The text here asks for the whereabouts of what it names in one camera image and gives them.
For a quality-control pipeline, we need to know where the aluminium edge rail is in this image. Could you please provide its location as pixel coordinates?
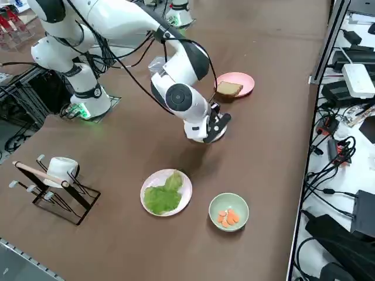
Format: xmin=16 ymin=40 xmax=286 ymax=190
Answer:
xmin=0 ymin=237 xmax=64 ymax=281

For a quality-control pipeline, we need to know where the salmon pink round plate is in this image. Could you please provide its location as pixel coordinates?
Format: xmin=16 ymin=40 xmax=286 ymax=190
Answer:
xmin=215 ymin=71 xmax=255 ymax=100

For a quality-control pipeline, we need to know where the small black power adapter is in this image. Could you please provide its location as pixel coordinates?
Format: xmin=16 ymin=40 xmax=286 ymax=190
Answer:
xmin=326 ymin=138 xmax=340 ymax=162

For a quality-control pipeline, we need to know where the black flat device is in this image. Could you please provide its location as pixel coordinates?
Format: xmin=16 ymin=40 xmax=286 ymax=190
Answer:
xmin=332 ymin=46 xmax=375 ymax=71

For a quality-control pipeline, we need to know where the orange and black plug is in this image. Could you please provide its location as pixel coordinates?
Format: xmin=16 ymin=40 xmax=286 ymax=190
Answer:
xmin=318 ymin=115 xmax=340 ymax=136

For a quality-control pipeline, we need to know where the white cup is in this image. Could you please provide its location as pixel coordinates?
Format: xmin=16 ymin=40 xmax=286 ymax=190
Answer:
xmin=43 ymin=157 xmax=80 ymax=189

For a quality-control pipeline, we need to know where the mint green bowl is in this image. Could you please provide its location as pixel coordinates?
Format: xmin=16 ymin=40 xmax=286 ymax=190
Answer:
xmin=208 ymin=192 xmax=250 ymax=232

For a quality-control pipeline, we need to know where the white round plate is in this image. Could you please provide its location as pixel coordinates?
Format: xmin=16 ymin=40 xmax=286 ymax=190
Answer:
xmin=187 ymin=123 xmax=229 ymax=144

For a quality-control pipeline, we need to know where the black cable with ferrite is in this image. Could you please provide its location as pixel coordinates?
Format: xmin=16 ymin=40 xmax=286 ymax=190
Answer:
xmin=301 ymin=187 xmax=360 ymax=203

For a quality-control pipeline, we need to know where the green lettuce leaf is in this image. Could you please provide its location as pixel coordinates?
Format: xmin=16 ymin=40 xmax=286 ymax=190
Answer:
xmin=143 ymin=169 xmax=185 ymax=214

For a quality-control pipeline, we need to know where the white router box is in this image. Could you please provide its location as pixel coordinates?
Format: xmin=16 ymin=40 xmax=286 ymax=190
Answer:
xmin=342 ymin=63 xmax=375 ymax=99

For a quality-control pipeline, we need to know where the brown crust bread slice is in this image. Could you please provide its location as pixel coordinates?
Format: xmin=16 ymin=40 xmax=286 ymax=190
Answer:
xmin=216 ymin=81 xmax=244 ymax=97

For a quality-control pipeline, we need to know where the black metal shelf frame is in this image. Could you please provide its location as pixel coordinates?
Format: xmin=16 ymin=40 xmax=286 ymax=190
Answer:
xmin=0 ymin=61 xmax=64 ymax=131

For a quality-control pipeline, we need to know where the clear plastic food container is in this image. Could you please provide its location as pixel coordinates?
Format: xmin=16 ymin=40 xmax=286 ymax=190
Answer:
xmin=147 ymin=57 xmax=168 ymax=77

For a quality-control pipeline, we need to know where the aluminium frame post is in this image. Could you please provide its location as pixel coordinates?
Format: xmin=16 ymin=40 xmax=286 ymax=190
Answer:
xmin=310 ymin=0 xmax=351 ymax=85

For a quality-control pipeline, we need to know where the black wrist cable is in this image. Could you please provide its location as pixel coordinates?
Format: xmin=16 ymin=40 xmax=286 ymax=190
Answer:
xmin=67 ymin=0 xmax=219 ymax=118

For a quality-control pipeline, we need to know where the black bag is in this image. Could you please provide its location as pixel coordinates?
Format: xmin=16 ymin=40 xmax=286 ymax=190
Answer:
xmin=304 ymin=214 xmax=375 ymax=281

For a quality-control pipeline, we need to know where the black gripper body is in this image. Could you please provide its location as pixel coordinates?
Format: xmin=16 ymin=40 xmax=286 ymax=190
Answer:
xmin=203 ymin=112 xmax=232 ymax=144

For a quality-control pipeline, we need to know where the clear acrylic rack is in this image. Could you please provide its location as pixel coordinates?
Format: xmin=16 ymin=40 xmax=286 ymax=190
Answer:
xmin=0 ymin=5 xmax=36 ymax=53

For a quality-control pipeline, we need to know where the black wire cup rack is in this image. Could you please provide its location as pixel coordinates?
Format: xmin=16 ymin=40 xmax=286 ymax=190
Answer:
xmin=12 ymin=154 xmax=101 ymax=226

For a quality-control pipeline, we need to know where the pale pinkish round plate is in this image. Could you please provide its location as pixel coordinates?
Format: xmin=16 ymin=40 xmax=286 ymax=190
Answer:
xmin=139 ymin=169 xmax=193 ymax=217

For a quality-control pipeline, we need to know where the colourful printed packet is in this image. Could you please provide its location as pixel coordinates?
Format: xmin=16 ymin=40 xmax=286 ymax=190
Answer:
xmin=345 ymin=104 xmax=375 ymax=128

